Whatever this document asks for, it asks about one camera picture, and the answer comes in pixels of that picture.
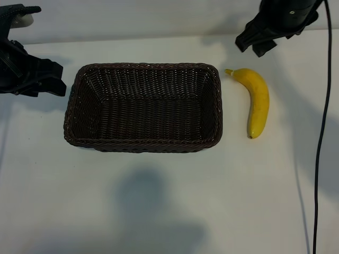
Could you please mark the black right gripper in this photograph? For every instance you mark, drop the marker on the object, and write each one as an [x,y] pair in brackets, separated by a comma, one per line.
[286,18]

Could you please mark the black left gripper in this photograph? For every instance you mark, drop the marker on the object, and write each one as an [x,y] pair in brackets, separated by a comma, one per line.
[12,68]

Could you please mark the yellow banana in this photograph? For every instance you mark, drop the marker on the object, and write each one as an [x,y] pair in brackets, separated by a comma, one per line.
[259,100]

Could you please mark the dark brown wicker basket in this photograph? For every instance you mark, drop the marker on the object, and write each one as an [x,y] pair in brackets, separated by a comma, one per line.
[145,119]

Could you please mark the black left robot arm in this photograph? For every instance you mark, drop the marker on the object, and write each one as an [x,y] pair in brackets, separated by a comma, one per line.
[16,9]

